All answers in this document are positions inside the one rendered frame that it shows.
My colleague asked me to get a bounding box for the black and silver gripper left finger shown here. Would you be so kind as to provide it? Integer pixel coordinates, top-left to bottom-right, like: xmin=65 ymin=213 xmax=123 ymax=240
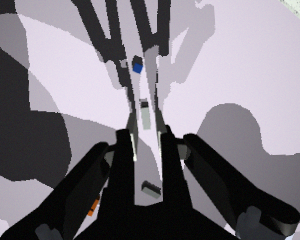
xmin=0 ymin=112 xmax=139 ymax=240

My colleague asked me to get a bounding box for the grey rectangular block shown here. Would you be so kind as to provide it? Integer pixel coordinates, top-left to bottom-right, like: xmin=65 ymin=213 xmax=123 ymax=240
xmin=141 ymin=183 xmax=161 ymax=199
xmin=141 ymin=105 xmax=151 ymax=130

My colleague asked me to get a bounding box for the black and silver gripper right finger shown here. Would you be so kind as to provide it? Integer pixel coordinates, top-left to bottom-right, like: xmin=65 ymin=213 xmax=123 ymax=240
xmin=154 ymin=110 xmax=300 ymax=240

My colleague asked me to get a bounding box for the dark brown rod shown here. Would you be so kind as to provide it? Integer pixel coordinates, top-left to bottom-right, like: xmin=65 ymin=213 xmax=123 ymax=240
xmin=87 ymin=196 xmax=101 ymax=217

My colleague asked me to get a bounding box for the small blue block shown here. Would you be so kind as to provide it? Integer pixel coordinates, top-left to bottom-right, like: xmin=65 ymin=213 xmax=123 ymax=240
xmin=133 ymin=63 xmax=143 ymax=74

